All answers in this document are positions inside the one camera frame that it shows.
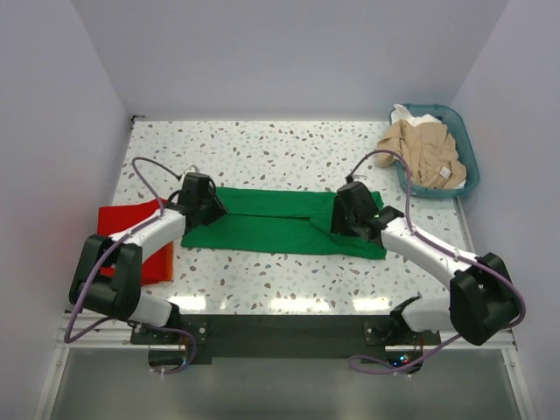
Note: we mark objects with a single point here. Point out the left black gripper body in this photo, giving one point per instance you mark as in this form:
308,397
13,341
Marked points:
204,205

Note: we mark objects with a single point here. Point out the teal plastic basket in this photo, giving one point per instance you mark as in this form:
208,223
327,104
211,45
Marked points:
456,127

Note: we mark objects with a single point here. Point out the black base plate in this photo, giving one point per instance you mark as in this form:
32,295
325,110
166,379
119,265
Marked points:
279,337

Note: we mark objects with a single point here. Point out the white crumpled shirt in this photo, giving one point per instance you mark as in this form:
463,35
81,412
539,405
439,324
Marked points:
411,114

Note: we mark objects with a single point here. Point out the green polo shirt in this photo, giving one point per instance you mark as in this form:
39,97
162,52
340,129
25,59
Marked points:
280,222

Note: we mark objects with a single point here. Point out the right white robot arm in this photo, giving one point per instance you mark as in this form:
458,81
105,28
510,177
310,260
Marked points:
482,299

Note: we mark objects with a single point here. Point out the orange folded t shirt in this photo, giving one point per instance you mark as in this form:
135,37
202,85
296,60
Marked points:
168,261

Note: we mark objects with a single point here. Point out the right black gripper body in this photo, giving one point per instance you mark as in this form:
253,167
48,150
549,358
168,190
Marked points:
342,221

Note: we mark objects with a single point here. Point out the beige crumpled shirt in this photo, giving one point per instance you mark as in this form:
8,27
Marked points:
420,153

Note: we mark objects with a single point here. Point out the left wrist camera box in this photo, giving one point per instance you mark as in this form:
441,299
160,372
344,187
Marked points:
191,168

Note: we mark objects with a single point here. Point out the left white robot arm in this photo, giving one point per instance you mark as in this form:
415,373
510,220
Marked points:
108,277

